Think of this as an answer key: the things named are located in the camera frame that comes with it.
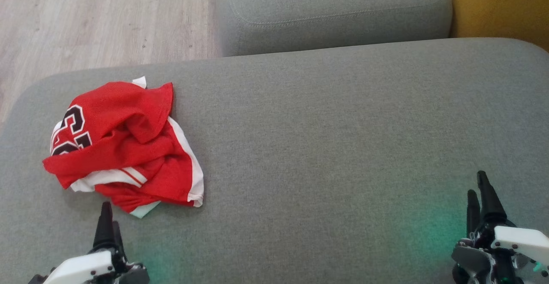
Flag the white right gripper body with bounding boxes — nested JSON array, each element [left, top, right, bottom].
[[451, 221, 549, 284]]

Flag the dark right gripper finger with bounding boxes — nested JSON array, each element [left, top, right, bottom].
[[477, 171, 508, 227], [466, 189, 482, 238]]

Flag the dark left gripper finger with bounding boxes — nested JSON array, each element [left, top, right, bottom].
[[113, 221, 126, 257], [93, 202, 116, 251]]

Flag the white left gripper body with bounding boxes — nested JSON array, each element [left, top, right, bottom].
[[28, 245, 150, 284]]

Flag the red shorts with white stripe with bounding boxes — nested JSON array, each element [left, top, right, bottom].
[[101, 115, 205, 219]]

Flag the red jersey with number print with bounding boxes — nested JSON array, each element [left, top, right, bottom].
[[42, 76, 174, 193]]

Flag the large grey sofa seat cushion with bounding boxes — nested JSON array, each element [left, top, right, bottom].
[[0, 37, 549, 284]]

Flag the yellow upholstered furniture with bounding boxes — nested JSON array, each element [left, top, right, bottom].
[[443, 0, 549, 53]]

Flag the small grey sofa cushion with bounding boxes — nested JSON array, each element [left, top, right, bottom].
[[214, 0, 453, 57]]

